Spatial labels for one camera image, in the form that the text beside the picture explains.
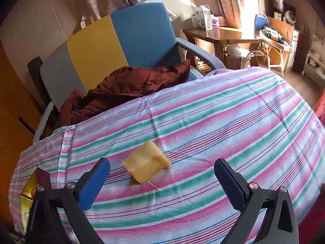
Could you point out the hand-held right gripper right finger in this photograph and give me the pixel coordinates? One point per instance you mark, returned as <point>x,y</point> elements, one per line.
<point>231,185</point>

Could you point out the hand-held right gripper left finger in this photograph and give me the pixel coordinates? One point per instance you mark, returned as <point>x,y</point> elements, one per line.
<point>94,185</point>

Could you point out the tan yellow foam block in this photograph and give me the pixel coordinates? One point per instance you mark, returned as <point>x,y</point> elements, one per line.
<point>144,165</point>

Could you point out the gold tin box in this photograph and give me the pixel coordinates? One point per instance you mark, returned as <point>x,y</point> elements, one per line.
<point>28,185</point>

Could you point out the striped tablecloth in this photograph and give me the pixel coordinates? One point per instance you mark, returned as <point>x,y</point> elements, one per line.
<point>215,119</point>

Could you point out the maroon jacket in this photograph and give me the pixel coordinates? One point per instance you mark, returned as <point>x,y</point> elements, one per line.
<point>121,89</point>

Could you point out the wooden wardrobe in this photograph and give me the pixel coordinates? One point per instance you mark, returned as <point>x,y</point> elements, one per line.
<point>12,101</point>

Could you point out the red garment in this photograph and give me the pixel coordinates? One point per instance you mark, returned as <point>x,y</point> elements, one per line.
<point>320,106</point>

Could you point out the black rolled mat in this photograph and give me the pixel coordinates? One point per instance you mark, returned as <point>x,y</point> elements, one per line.
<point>35,68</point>

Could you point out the white plastic bag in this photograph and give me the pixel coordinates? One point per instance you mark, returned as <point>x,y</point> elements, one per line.
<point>238,52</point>

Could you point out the white shelf unit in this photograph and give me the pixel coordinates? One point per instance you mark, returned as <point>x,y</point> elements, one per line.
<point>314,63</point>

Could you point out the wooden side table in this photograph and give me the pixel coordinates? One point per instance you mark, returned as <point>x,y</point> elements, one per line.
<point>228,34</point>

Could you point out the grey yellow blue armchair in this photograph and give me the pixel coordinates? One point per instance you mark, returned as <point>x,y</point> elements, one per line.
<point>142,35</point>

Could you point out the pink carton box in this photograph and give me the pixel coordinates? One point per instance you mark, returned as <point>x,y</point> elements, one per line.
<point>218,22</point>

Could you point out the blue chair back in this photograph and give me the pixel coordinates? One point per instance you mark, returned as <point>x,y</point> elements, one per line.
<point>260,22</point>

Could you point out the white carton box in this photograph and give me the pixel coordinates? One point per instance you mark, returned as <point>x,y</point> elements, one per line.
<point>203,17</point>

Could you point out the small grey fan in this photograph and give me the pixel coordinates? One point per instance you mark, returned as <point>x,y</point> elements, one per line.
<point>290,17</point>

